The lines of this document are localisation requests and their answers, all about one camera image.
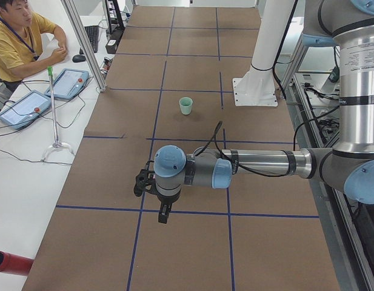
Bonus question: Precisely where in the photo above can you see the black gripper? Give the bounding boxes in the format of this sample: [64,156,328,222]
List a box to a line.
[158,190,181,224]

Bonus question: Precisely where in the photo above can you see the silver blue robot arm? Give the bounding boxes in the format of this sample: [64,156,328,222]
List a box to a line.
[149,1,374,223]

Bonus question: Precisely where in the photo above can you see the green cup standing centre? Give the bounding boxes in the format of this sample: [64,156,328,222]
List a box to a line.
[179,96,193,115]

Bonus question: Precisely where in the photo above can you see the brown paper table cover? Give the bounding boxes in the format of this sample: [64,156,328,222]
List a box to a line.
[24,6,339,290]

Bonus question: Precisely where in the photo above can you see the far blue teach pendant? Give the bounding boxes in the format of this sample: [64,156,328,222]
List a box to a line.
[53,68,89,101]

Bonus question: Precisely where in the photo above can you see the blue teach pendant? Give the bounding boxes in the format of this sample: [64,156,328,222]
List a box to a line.
[0,90,51,129]
[53,68,89,101]

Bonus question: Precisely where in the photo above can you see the red cylinder tube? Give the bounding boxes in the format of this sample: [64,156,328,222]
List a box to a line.
[0,251,34,276]

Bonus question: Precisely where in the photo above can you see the near blue teach pendant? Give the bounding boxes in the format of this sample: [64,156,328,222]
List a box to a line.
[0,90,51,129]

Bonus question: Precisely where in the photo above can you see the black box with label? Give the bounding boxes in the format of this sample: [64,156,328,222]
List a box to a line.
[105,39,118,55]

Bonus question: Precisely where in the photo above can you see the black computer mouse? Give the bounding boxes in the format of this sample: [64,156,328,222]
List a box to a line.
[72,54,86,63]

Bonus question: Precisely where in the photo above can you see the black keyboard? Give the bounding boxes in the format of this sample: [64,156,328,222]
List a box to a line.
[84,25,99,53]

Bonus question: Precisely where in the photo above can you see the man in yellow shirt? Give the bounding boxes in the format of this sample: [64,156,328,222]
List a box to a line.
[0,1,68,92]

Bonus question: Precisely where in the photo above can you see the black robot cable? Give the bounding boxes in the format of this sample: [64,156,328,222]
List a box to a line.
[201,121,290,178]

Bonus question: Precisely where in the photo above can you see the aluminium frame post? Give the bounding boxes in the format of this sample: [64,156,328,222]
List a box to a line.
[61,0,107,92]

